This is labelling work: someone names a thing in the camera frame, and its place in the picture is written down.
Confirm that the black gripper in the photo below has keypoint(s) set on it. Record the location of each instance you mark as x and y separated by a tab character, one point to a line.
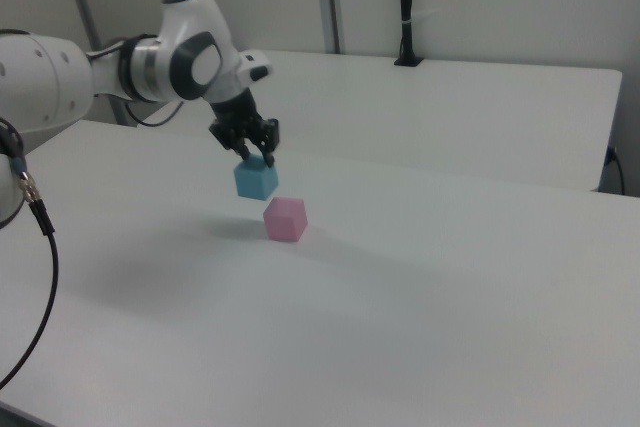
240	119

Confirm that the blue foam cube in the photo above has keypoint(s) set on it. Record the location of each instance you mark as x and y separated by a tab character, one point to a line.
255	179

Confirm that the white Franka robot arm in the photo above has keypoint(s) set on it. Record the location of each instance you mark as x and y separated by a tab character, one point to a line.
50	82

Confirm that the pink foam cube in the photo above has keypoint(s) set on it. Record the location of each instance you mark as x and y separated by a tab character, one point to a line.
285	220

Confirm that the black pole base plate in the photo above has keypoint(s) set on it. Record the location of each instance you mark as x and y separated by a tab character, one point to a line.
408	61

